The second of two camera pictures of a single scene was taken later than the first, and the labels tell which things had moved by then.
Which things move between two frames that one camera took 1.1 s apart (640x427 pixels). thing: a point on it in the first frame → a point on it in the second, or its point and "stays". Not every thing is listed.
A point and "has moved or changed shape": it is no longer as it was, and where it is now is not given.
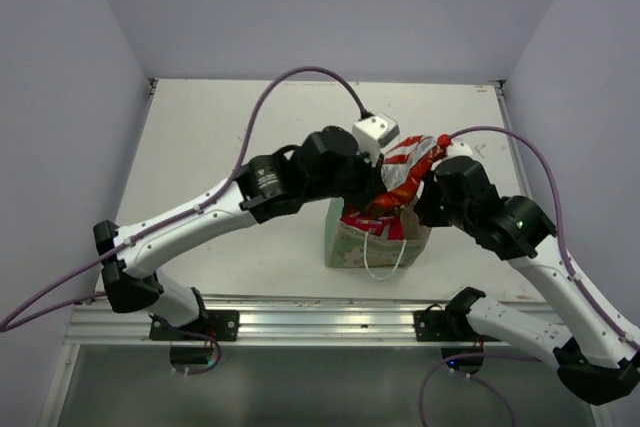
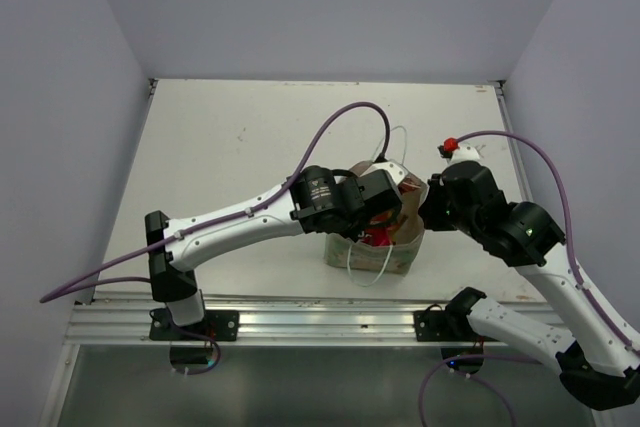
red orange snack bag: x=403 y=167 → x=390 y=221
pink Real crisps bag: x=389 y=225 has moved or changed shape
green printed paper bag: x=347 y=246 stays
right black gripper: x=423 y=205 stays
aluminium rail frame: x=277 y=319 stays
